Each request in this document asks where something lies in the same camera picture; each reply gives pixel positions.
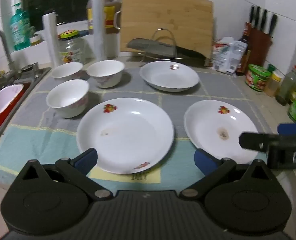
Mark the small jar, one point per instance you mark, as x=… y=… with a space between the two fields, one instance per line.
x=35 y=40

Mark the red and white basin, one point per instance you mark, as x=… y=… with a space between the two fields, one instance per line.
x=3 y=105

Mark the brown knife block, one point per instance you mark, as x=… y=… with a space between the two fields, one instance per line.
x=259 y=47

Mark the red and white bag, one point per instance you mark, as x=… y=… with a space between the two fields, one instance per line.
x=220 y=55

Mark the tall plastic wrap roll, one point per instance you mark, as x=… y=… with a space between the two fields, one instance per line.
x=99 y=25

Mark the steel sink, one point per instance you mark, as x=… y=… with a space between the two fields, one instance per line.
x=35 y=76

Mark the metal faucet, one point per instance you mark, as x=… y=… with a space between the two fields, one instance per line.
x=3 y=45

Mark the glass jar with printed lid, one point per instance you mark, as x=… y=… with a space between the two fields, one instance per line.
x=71 y=48

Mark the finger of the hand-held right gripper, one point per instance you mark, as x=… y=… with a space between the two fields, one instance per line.
x=252 y=141
x=292 y=128

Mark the short plastic wrap roll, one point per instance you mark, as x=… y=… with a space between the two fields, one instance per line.
x=50 y=42

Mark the green-capped bottle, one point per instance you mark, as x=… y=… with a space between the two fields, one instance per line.
x=271 y=68

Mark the wooden cutting board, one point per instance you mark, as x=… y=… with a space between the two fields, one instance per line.
x=163 y=17

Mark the stained white fruit-print plate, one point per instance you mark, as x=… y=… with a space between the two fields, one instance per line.
x=207 y=127

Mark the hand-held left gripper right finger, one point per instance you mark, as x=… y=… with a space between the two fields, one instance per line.
x=205 y=161

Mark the white bowl pink floral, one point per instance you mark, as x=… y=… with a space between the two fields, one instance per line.
x=65 y=97
x=65 y=70
x=105 y=71

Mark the green-lidded sauce tub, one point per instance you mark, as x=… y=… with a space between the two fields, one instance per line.
x=257 y=78

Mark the dark oil bottle yellow cap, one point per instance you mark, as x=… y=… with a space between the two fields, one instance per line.
x=111 y=15

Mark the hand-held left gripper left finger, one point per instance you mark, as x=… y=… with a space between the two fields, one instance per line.
x=86 y=158

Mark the grey and teal checked mat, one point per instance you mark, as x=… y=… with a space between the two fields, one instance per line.
x=33 y=140

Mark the glass bottle red cap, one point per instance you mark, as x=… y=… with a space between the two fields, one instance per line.
x=286 y=87

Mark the amber spice jar yellow cap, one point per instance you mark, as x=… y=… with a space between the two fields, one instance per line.
x=272 y=85

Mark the dark window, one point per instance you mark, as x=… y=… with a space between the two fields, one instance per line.
x=55 y=2

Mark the dark sauce bottle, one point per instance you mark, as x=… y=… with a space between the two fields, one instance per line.
x=243 y=42

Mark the green soap pump bottle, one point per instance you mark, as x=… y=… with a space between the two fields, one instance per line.
x=19 y=30

